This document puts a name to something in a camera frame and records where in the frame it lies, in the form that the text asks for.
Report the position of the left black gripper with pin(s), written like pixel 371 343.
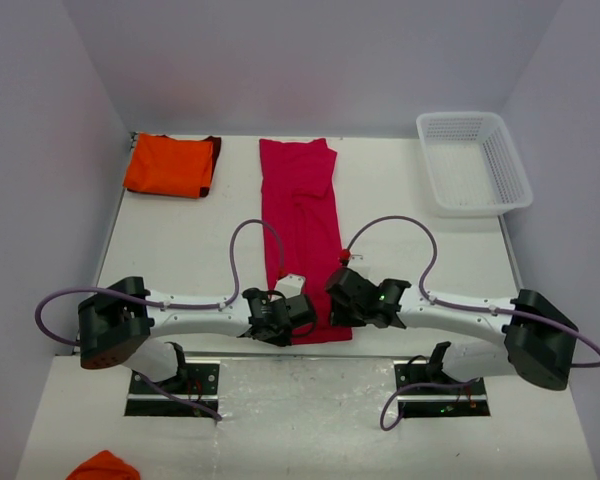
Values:
pixel 281 339

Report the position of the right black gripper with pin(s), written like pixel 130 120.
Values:
pixel 340 318

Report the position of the pink t shirt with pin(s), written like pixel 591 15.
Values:
pixel 298 201

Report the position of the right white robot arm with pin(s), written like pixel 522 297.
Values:
pixel 526 336

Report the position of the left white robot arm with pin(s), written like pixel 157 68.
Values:
pixel 126 323

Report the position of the white plastic basket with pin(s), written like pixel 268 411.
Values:
pixel 472 164

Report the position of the folded orange t shirt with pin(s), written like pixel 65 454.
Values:
pixel 161 165

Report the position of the orange cloth at bottom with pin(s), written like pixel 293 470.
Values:
pixel 104 466

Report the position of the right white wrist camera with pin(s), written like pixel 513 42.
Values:
pixel 358 264

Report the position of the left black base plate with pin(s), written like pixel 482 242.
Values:
pixel 196 385

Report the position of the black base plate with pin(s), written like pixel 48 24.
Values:
pixel 196 385
pixel 436 403

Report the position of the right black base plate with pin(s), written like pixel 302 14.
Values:
pixel 436 403

